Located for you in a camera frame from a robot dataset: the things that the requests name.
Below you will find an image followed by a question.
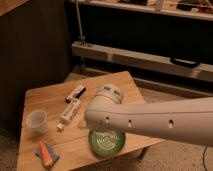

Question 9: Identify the clear plastic cup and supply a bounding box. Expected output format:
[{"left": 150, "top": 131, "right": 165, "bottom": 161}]
[{"left": 26, "top": 110, "right": 48, "bottom": 134}]

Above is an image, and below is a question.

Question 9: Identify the black floor cable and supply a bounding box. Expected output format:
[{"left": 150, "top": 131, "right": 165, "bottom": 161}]
[{"left": 201, "top": 145, "right": 213, "bottom": 171}]

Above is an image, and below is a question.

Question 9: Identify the dark candy bar wrapper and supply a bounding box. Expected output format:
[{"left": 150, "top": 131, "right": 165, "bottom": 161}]
[{"left": 65, "top": 85, "right": 86, "bottom": 103}]

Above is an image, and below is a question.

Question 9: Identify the blue sponge cloth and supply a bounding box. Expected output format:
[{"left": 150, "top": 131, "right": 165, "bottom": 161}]
[{"left": 35, "top": 142, "right": 59, "bottom": 168}]

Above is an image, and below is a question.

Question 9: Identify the orange carrot toy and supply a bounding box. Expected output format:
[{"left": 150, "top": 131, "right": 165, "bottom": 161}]
[{"left": 39, "top": 141, "right": 53, "bottom": 167}]

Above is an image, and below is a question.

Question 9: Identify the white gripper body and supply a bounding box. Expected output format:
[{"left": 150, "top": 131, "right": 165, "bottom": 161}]
[{"left": 96, "top": 83, "right": 123, "bottom": 102}]

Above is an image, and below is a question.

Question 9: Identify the long grey metal case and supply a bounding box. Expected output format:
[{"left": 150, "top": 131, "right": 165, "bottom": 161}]
[{"left": 71, "top": 41, "right": 213, "bottom": 82}]

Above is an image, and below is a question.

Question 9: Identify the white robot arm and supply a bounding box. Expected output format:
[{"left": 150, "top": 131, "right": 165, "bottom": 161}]
[{"left": 84, "top": 84, "right": 213, "bottom": 147}]

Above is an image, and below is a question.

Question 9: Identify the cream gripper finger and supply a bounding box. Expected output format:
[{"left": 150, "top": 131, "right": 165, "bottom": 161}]
[{"left": 78, "top": 120, "right": 87, "bottom": 129}]

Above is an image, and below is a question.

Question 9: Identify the wooden table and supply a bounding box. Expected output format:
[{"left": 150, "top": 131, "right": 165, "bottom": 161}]
[{"left": 17, "top": 71, "right": 159, "bottom": 171}]

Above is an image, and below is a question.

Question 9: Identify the cluttered upper shelf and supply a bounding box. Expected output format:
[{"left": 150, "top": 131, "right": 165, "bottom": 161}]
[{"left": 69, "top": 0, "right": 213, "bottom": 22}]

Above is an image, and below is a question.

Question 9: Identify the white tube with cap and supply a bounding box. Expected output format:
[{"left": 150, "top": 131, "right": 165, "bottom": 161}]
[{"left": 57, "top": 98, "right": 81, "bottom": 131}]

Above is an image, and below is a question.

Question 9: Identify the metal vertical pole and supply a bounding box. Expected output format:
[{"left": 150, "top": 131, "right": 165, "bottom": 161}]
[{"left": 75, "top": 0, "right": 85, "bottom": 45}]

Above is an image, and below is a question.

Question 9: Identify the black case handle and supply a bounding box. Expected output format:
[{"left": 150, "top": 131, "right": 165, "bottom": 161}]
[{"left": 170, "top": 57, "right": 201, "bottom": 68}]

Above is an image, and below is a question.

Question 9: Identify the green bowl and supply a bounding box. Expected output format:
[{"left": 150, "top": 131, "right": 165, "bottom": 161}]
[{"left": 88, "top": 131, "right": 126, "bottom": 157}]

